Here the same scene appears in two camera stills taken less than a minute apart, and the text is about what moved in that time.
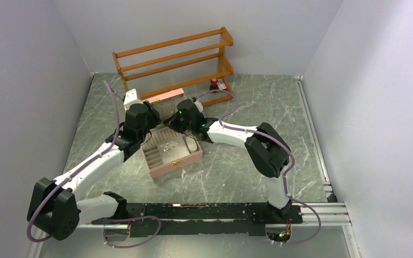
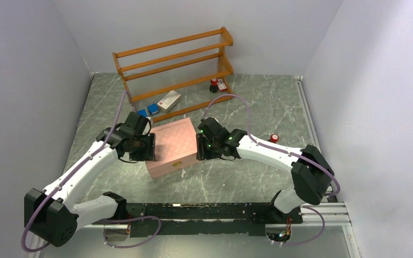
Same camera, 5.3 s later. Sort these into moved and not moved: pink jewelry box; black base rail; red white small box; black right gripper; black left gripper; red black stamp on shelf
Moved: pink jewelry box; black left gripper; black right gripper
Not moved: red white small box; black base rail; red black stamp on shelf
